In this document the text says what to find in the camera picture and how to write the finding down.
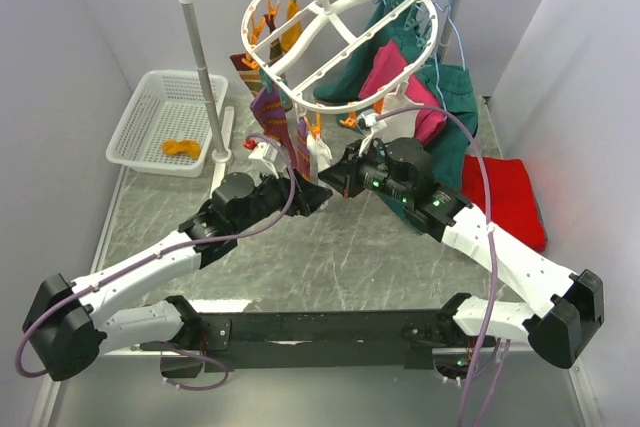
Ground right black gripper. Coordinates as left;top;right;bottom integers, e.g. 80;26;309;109
318;139;411;204

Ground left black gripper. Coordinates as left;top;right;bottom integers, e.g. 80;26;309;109
233;163;333;234

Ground white sock black stripes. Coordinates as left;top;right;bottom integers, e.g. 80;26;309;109
307;133;333;185

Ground orange clothespin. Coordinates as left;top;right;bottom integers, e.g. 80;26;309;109
306;112;323;139
339;112;358;130

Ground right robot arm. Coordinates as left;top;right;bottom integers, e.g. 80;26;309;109
319;137;604;369

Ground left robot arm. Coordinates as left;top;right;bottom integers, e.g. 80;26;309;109
14;172;332;381

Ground white round clip hanger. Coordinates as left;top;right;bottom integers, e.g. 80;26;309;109
240;0;439;114

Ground purple orange striped sock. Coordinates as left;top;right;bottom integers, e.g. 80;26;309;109
250;87;295;162

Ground orange sock in basket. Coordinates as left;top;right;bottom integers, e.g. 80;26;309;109
162;139;201;160

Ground maroon orange striped sock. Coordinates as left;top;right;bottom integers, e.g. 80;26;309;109
230;53;263;97

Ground pink garment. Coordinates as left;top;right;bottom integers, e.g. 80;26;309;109
358;40;447;147

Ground yellow hanging sock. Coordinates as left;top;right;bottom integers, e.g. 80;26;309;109
279;0;304;53

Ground white plastic basket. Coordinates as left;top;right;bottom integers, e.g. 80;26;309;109
106;69;212;178

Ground black base bar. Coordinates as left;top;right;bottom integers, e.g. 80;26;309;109
168;293;471;370

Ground green garment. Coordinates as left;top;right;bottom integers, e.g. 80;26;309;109
313;0;481;236

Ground red folded cloth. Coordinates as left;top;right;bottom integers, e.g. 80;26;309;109
483;157;547;253

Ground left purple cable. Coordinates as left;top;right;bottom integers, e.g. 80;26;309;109
14;132;299;392

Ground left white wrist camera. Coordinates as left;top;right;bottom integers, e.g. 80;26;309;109
243;139;279;169

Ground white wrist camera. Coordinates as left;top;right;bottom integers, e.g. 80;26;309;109
243;139;279;169
356;109;387;153

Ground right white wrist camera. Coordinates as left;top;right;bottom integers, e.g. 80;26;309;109
356;109;387;153

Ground light blue wire hanger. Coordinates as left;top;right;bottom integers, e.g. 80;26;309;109
433;0;466;112

